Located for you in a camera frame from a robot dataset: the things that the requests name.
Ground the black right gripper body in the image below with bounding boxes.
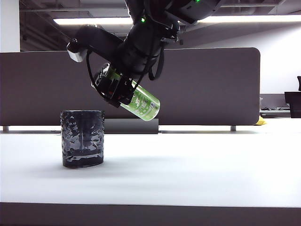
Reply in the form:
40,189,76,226
114,35,163,76

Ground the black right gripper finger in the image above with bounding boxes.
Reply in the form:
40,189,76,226
95,74,136,109

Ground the green Monster energy can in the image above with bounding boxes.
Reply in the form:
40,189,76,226
91,63,161,122

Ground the dark textured glass cup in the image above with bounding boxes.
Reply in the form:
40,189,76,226
60,110,105,169

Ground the grey desk divider panel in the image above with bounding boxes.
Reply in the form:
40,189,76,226
0,48,261,126

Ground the grey background desk partition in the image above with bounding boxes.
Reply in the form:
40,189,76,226
259,93,290,118

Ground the black monitor back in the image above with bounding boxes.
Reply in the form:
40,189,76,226
284,91,301,119

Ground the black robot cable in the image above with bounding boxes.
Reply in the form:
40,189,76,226
86,50,108,99
148,44,165,81

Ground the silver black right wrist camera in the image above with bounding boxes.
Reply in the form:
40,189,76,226
66,24,125,63

